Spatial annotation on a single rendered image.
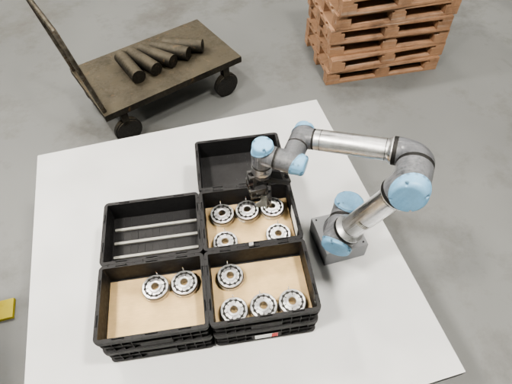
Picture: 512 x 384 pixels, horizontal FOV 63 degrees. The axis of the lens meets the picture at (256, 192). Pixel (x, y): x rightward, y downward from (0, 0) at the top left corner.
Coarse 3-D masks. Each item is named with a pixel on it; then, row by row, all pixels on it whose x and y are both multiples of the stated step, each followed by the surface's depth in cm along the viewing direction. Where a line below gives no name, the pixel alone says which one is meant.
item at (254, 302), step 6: (258, 294) 160; (264, 294) 160; (252, 300) 158; (258, 300) 158; (270, 300) 158; (252, 306) 157; (270, 306) 157; (276, 306) 157; (252, 312) 155; (258, 312) 155; (264, 312) 155; (270, 312) 156
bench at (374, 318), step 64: (192, 128) 238; (256, 128) 237; (320, 128) 236; (64, 192) 212; (128, 192) 211; (320, 192) 209; (64, 256) 190; (384, 256) 187; (64, 320) 172; (320, 320) 170; (384, 320) 169
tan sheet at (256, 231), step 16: (208, 208) 188; (272, 208) 188; (288, 208) 188; (208, 224) 183; (240, 224) 183; (256, 224) 183; (272, 224) 183; (288, 224) 182; (208, 240) 178; (240, 240) 178; (256, 240) 178
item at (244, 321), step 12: (288, 240) 166; (300, 240) 166; (216, 252) 163; (204, 264) 160; (312, 276) 156; (312, 288) 154; (288, 312) 148; (300, 312) 148; (312, 312) 149; (216, 324) 146; (228, 324) 146; (240, 324) 148
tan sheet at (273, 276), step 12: (240, 264) 171; (252, 264) 171; (264, 264) 171; (276, 264) 171; (288, 264) 171; (300, 264) 170; (216, 276) 168; (252, 276) 168; (264, 276) 168; (276, 276) 168; (288, 276) 168; (300, 276) 167; (216, 288) 165; (240, 288) 165; (252, 288) 165; (264, 288) 165; (276, 288) 165; (300, 288) 164; (216, 300) 162; (276, 300) 162; (216, 312) 159
